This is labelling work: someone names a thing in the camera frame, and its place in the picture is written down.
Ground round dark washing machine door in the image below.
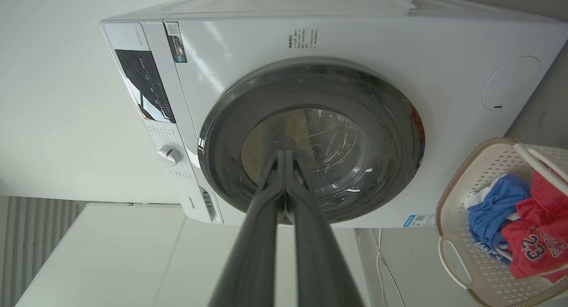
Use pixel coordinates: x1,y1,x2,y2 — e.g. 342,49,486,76
197,63,426,224

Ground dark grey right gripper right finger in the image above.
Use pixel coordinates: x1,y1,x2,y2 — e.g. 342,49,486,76
284,150,365,307

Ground white front-load washing machine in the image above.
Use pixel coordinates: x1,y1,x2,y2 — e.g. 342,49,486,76
100,0,568,228

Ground white power cable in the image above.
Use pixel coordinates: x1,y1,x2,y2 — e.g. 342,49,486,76
367,228,405,307

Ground white garment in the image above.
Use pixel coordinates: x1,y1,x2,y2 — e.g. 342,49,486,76
464,183,497,210

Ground red basketball jersey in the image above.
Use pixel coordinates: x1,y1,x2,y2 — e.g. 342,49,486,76
501,170,568,283

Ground white cabinet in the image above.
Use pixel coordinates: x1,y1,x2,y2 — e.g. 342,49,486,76
15,203,371,307

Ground blue garment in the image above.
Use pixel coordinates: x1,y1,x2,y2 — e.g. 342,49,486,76
467,174,531,265

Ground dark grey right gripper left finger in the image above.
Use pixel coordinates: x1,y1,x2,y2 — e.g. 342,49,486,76
208,150,285,307

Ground white control knob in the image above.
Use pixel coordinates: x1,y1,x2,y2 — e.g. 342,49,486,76
157,145,182,166

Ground white perforated laundry basket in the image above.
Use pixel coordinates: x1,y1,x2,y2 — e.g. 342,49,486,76
436,138,568,307

